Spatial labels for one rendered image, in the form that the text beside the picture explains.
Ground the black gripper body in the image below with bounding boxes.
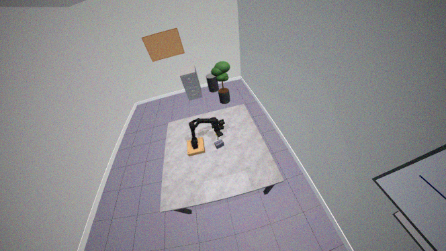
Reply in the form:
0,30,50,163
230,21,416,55
212,126,223,137

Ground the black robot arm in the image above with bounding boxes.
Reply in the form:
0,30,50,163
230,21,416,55
189,117,225,149

